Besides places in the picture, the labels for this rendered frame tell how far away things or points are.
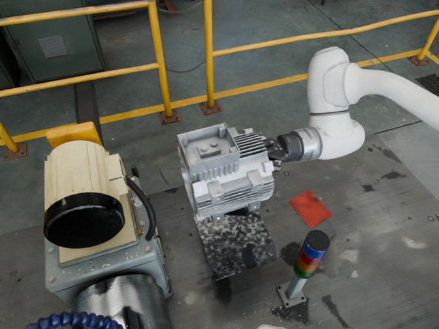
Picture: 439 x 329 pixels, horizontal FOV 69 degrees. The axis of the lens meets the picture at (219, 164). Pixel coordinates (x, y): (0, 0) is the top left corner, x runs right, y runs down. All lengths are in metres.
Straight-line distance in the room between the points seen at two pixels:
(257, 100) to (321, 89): 2.32
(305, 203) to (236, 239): 0.39
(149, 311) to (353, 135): 0.69
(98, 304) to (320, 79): 0.78
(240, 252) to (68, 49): 2.75
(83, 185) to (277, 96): 2.62
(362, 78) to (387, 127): 2.38
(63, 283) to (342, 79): 0.86
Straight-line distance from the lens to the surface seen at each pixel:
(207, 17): 2.58
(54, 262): 0.99
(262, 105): 3.12
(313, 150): 0.87
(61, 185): 0.86
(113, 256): 0.94
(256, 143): 0.79
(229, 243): 1.18
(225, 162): 0.73
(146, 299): 0.90
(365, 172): 1.65
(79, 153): 0.90
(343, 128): 0.90
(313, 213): 1.42
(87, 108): 3.25
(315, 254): 0.90
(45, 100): 3.57
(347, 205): 1.50
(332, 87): 0.87
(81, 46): 3.45
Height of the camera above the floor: 1.98
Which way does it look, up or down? 50 degrees down
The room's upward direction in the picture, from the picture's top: straight up
